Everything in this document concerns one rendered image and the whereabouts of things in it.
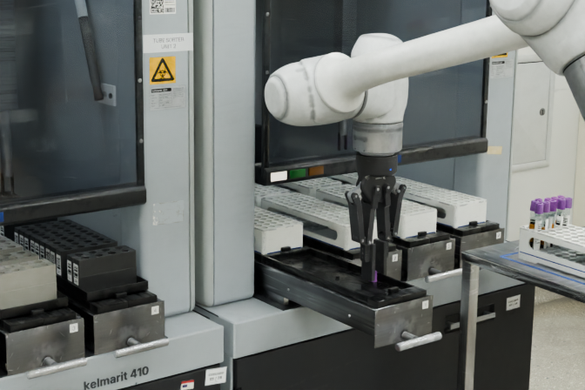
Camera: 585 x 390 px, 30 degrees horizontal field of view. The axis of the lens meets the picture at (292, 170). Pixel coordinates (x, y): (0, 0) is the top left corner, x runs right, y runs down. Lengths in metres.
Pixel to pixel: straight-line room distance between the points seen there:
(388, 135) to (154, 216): 0.44
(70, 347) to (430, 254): 0.81
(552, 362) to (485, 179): 1.54
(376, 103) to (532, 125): 2.46
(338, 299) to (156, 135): 0.43
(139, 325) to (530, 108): 2.66
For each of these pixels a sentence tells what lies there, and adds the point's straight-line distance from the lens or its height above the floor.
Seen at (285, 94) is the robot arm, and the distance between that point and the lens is 1.78.
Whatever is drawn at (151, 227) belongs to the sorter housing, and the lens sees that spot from 1.97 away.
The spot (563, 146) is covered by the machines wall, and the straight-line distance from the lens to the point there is 4.50.
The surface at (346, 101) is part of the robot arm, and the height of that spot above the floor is 1.16.
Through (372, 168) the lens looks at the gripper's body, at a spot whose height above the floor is 1.02.
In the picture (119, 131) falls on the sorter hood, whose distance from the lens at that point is 1.89.
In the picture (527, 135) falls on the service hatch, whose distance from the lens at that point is 4.31.
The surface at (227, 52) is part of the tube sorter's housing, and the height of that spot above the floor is 1.22.
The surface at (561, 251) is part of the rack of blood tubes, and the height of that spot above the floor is 0.85.
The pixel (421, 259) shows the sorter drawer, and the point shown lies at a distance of 2.28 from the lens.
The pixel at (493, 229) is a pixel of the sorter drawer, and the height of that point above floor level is 0.81.
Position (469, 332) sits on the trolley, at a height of 0.66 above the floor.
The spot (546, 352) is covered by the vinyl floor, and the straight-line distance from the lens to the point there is 4.03.
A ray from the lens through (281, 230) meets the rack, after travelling 2.15.
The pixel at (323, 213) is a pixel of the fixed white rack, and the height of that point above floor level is 0.86.
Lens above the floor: 1.42
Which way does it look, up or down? 12 degrees down
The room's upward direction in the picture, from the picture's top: 1 degrees clockwise
